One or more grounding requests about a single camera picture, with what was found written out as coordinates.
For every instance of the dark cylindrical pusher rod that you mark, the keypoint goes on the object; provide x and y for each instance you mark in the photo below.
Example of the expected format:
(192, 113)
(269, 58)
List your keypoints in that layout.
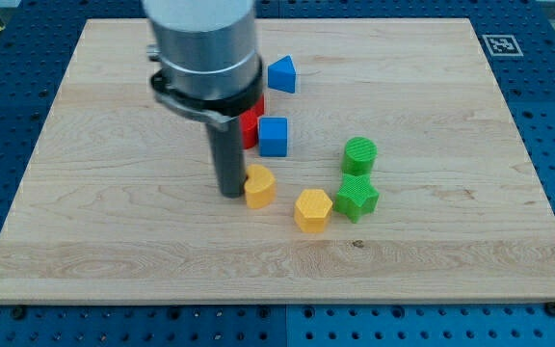
(226, 146)

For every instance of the green cylinder block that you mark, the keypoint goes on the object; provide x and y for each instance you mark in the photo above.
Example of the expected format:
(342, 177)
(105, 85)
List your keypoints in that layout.
(359, 156)

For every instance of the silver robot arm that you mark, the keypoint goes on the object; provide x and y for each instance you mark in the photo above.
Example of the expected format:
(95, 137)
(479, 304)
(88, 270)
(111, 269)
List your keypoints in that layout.
(210, 72)

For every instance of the red block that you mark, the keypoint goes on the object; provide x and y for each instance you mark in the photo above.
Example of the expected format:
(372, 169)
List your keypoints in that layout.
(249, 123)

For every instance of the blue cube block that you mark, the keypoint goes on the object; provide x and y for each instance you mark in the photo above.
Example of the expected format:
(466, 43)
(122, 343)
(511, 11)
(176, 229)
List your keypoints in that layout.
(273, 137)

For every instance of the yellow heart block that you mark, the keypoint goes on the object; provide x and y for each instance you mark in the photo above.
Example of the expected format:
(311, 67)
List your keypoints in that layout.
(260, 186)

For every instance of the blue triangle block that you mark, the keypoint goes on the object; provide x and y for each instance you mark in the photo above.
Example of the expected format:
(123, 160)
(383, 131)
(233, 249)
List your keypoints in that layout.
(282, 75)

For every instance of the yellow hexagon block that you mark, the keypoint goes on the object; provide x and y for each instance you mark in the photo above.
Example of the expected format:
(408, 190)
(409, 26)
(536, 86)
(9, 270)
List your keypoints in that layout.
(312, 210)

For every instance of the wooden board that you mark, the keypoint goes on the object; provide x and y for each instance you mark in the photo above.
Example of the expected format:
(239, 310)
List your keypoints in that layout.
(119, 203)

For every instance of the green star block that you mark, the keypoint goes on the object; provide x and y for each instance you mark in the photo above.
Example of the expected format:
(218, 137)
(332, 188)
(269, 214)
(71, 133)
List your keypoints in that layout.
(356, 196)

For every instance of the fiducial marker tag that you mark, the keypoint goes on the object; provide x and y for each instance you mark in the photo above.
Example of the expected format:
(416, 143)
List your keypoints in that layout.
(502, 45)

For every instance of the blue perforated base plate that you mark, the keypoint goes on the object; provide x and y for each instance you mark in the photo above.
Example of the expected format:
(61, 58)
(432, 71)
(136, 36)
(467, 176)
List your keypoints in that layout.
(35, 49)

